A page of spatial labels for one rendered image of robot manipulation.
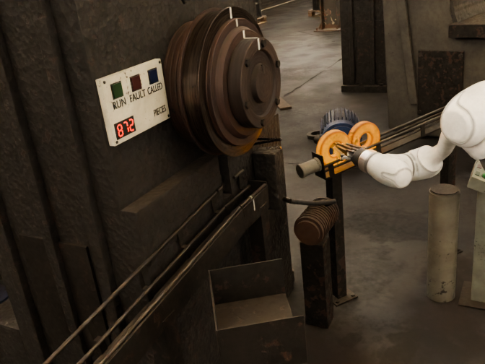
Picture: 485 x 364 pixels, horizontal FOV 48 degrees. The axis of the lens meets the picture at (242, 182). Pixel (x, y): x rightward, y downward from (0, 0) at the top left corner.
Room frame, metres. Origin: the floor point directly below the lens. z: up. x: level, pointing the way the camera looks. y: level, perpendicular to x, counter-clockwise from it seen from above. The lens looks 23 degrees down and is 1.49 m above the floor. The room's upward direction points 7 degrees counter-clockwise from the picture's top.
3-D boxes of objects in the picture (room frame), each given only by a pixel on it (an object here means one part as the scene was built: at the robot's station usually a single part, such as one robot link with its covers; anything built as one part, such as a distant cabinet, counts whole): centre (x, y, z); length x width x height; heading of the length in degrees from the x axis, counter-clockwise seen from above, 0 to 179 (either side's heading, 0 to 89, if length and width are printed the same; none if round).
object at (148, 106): (1.51, 0.27, 1.15); 0.26 x 0.02 x 0.18; 150
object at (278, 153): (1.95, -0.11, 0.68); 0.11 x 0.08 x 0.24; 60
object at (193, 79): (1.75, 0.00, 1.11); 0.47 x 0.06 x 0.47; 150
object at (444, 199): (2.01, -0.82, 0.26); 0.12 x 0.12 x 0.52
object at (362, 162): (1.88, -0.49, 0.73); 0.09 x 0.06 x 0.09; 115
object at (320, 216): (1.96, -0.28, 0.27); 0.22 x 0.13 x 0.53; 150
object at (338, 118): (3.90, -0.78, 0.17); 0.57 x 0.31 x 0.34; 170
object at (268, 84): (1.70, -0.08, 1.11); 0.28 x 0.06 x 0.28; 150
